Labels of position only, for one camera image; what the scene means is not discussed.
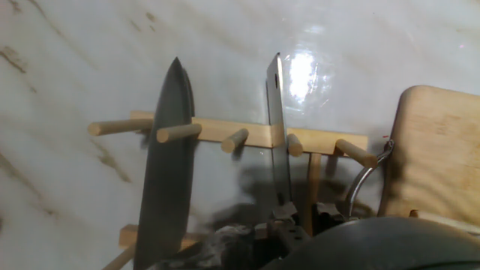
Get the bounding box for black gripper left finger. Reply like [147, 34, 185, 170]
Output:
[271, 202, 313, 248]

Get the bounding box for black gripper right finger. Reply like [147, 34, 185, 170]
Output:
[313, 203, 345, 236]

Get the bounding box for steel cleaver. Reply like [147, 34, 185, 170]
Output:
[265, 52, 293, 207]

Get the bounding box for wooden peg knife rack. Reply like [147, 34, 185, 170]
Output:
[88, 110, 379, 270]

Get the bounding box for wooden cutting board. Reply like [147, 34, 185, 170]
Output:
[343, 85, 480, 237]

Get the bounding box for pointed steel kitchen knife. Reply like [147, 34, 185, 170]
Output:
[133, 56, 196, 270]

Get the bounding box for white marble pattern mat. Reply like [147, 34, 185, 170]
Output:
[0, 0, 480, 270]

